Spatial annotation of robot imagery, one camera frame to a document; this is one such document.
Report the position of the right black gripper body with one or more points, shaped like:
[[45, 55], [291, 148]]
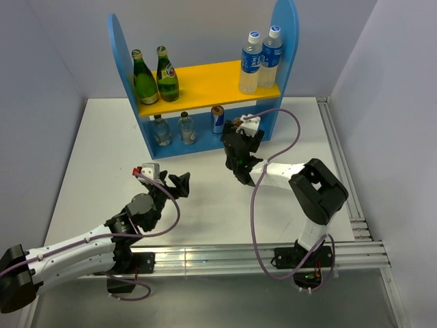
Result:
[[252, 145]]

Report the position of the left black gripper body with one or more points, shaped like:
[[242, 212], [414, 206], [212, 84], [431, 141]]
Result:
[[159, 195]]

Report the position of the clear glass bottle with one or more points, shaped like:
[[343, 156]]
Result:
[[161, 131], [186, 129]]

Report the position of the blue and yellow wooden shelf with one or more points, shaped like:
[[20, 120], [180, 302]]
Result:
[[205, 86]]

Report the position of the green Perrier bottle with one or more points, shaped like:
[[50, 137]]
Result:
[[167, 79], [145, 84]]

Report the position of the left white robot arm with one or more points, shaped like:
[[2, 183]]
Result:
[[105, 250]]

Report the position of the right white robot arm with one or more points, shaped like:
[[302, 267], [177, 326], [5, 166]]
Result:
[[317, 190]]

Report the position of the left clear water bottle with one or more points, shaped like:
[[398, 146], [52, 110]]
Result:
[[250, 63]]

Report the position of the clear water bottle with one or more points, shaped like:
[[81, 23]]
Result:
[[250, 63], [270, 58]]

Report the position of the right clear water bottle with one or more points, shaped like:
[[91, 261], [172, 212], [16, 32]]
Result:
[[270, 58]]

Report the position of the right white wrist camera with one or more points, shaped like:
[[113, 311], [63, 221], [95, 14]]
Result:
[[248, 124]]

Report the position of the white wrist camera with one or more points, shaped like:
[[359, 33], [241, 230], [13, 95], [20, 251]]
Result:
[[248, 124], [149, 170]]

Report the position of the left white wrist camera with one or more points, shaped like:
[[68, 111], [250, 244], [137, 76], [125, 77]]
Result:
[[149, 170]]

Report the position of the aluminium side rail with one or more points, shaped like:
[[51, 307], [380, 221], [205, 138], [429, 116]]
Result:
[[355, 212]]

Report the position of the aluminium front rail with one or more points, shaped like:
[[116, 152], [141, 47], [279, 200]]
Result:
[[224, 287]]

